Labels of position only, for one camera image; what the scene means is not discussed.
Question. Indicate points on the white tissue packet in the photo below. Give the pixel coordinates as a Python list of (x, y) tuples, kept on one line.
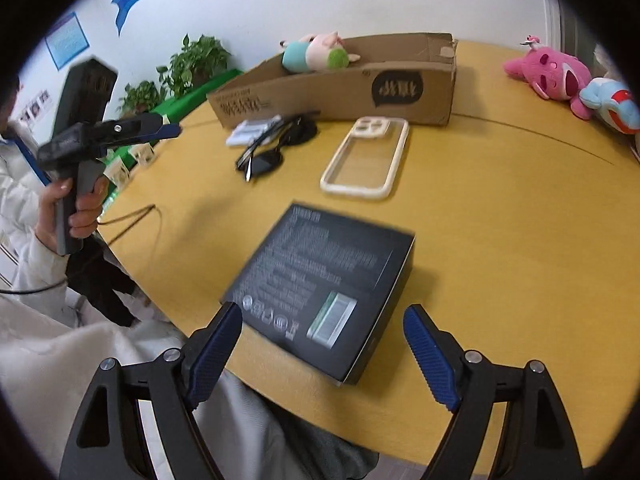
[(247, 132)]

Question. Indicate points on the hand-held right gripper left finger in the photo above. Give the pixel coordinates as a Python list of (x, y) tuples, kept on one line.
[(216, 355)]

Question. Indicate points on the clear phone case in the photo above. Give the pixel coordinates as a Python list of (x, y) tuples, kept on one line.
[(367, 160)]

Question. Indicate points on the blue and red plush toy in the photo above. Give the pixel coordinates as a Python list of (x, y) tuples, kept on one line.
[(612, 105)]

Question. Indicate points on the large potted green plant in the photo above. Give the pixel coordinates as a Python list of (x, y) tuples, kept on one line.
[(197, 62)]

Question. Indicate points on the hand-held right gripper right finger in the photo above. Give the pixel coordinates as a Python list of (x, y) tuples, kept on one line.
[(431, 360)]

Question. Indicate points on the black chair back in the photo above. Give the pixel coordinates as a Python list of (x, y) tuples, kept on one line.
[(87, 90)]

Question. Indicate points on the dark cloth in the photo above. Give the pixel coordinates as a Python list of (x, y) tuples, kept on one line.
[(102, 285)]

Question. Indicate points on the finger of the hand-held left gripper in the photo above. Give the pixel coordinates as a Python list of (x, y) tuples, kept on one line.
[(170, 131)]

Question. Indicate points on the teal and pink plush toy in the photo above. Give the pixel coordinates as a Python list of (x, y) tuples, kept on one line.
[(312, 54)]

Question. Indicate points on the blue framed wall poster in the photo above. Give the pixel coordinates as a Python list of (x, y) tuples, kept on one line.
[(66, 40)]

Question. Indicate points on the person's grey trousers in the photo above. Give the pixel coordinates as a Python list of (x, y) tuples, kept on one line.
[(300, 440)]

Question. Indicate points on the yellow wooden desktop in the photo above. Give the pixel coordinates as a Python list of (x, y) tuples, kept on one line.
[(500, 220)]

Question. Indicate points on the person's left forearm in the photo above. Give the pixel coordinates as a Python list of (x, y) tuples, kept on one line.
[(20, 210)]

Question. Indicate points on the black sunglasses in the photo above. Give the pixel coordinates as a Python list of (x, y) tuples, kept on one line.
[(264, 162)]

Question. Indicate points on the small wall photos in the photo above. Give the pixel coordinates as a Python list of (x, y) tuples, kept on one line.
[(36, 106)]

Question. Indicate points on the long cardboard box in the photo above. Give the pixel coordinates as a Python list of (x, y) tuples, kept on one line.
[(350, 95)]

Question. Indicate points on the person's white jacket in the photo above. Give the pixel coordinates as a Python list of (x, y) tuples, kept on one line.
[(60, 360)]

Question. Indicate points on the person's left hand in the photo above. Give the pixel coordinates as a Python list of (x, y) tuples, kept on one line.
[(90, 205)]

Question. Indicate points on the black printed product box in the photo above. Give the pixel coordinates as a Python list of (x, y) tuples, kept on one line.
[(320, 280)]

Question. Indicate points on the small potted green plant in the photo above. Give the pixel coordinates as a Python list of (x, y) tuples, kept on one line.
[(142, 96)]

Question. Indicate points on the green cabinet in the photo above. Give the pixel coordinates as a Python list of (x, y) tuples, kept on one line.
[(200, 92)]

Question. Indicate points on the white window frame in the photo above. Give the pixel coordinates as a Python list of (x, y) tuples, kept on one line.
[(565, 20)]

